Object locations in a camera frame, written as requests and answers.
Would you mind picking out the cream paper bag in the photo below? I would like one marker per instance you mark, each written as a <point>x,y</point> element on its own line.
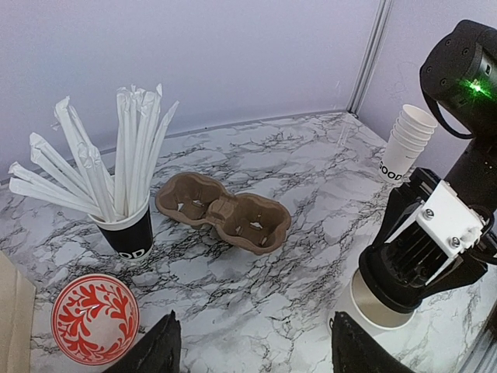
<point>17,303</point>

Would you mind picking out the black cup with straws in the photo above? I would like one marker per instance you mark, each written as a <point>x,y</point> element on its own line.
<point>118,201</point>

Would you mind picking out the stack of white cups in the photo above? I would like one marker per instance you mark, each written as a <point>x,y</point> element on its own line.
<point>411,132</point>

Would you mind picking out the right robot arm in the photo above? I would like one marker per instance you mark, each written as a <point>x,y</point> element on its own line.
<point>459,77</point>

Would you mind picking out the red floral bowl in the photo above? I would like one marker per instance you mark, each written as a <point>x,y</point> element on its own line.
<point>95,319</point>

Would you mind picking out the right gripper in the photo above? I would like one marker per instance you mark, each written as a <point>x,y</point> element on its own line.
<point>434,237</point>

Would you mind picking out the right aluminium post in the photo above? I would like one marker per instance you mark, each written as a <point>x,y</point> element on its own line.
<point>370,56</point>

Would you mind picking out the brown cardboard cup carrier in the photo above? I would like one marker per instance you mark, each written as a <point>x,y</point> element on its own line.
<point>246,220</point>

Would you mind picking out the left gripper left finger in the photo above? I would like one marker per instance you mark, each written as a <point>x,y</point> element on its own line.
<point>159,350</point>

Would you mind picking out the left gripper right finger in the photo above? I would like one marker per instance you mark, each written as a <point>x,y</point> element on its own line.
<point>356,351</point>

